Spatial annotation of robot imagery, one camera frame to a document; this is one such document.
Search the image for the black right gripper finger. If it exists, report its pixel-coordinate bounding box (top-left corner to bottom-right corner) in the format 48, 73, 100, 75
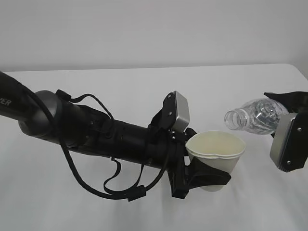
264, 91, 308, 115

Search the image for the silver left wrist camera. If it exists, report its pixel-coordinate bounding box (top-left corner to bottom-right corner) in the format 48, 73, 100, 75
150, 90, 190, 132

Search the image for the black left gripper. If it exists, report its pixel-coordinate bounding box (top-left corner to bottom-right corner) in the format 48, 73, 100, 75
167, 128, 231, 199

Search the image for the clear water bottle green label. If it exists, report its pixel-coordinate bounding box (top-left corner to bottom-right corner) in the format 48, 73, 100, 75
224, 98, 289, 135

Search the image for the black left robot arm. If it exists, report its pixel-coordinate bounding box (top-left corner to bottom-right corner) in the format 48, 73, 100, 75
0, 73, 231, 201

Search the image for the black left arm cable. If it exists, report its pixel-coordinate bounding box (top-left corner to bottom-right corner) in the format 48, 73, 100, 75
24, 89, 174, 202

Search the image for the white paper cup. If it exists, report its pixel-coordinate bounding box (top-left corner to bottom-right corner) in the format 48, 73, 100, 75
186, 129, 247, 193

